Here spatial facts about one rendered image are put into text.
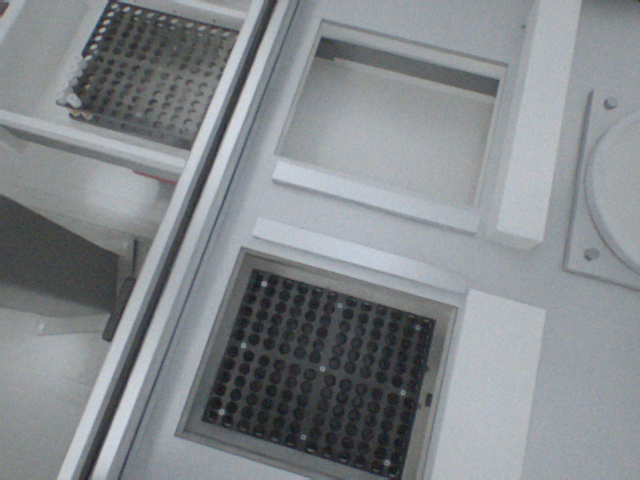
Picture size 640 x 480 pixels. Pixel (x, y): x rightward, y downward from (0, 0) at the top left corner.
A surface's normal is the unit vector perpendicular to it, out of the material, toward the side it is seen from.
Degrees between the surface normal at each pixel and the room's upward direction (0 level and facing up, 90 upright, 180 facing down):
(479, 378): 0
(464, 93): 90
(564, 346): 0
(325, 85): 0
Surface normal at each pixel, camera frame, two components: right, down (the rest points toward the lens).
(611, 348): 0.01, -0.25
